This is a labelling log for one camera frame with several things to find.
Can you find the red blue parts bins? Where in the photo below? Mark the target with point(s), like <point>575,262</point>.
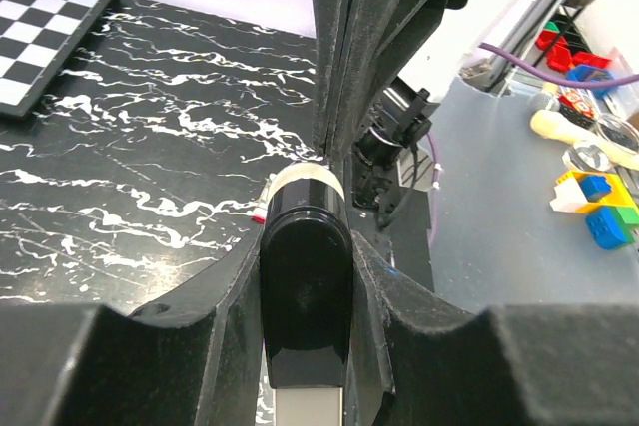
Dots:
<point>569,56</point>

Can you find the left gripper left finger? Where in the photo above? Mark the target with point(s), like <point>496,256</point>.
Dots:
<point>190,357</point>

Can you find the colourful toy brick pile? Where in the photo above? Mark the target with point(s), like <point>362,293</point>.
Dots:
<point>611,214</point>

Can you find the red white staple box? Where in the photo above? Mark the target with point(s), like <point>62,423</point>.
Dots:
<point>260,210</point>

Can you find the checkered chess board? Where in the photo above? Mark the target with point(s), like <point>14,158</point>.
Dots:
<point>37,39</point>

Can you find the black stapler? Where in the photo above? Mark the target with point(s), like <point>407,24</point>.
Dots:
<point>306,289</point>

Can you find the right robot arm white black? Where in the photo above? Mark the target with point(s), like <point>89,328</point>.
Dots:
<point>393,121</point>

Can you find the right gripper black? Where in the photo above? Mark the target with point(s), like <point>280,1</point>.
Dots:
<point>361,46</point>

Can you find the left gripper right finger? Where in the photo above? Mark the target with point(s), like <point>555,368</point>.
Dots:
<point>418,360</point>

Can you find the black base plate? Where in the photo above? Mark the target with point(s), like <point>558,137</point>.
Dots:
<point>390,208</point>

